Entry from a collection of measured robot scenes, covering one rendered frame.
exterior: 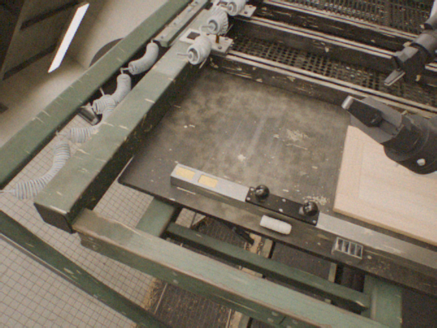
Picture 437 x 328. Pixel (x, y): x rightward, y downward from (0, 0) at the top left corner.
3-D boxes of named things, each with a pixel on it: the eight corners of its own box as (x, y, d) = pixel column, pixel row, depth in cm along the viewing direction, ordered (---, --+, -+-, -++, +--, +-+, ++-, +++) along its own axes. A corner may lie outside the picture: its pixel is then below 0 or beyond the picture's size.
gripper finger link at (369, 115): (352, 93, 52) (380, 110, 54) (341, 110, 53) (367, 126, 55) (357, 95, 51) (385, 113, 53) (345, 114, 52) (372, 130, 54)
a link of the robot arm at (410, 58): (396, 81, 111) (423, 56, 110) (419, 89, 103) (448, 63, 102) (384, 53, 104) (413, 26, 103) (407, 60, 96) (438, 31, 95)
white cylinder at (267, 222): (259, 226, 91) (287, 237, 90) (261, 221, 89) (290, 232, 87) (262, 218, 93) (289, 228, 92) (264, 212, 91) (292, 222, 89)
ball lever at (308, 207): (308, 221, 90) (317, 218, 77) (294, 217, 90) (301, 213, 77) (312, 208, 90) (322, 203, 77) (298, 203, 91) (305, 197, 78)
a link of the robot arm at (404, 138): (376, 161, 51) (424, 187, 55) (417, 107, 48) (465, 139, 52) (337, 129, 62) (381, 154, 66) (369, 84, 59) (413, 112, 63)
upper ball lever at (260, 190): (265, 206, 92) (267, 201, 79) (252, 202, 93) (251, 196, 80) (270, 193, 93) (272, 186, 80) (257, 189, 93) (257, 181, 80)
